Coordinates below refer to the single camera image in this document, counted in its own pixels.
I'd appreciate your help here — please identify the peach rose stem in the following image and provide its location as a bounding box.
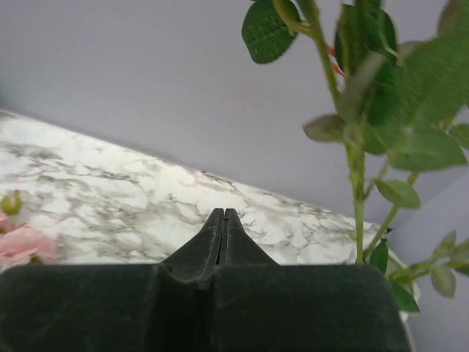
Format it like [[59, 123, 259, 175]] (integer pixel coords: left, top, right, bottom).
[[367, 230, 468, 320]]

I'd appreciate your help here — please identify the white rose stem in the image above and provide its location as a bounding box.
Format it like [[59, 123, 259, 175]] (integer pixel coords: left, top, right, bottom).
[[241, 1, 365, 264]]

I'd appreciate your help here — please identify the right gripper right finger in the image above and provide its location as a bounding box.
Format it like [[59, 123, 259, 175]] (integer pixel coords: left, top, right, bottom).
[[207, 209, 410, 351]]

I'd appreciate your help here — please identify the white ceramic vase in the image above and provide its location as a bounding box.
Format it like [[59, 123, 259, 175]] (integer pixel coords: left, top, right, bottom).
[[384, 249, 422, 323]]

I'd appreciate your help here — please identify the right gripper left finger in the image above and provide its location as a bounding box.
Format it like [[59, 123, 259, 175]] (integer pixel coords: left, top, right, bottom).
[[1, 209, 224, 351]]

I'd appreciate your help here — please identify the pink rose stem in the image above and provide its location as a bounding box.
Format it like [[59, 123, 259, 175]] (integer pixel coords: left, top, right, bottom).
[[336, 1, 468, 263], [1, 190, 58, 272]]

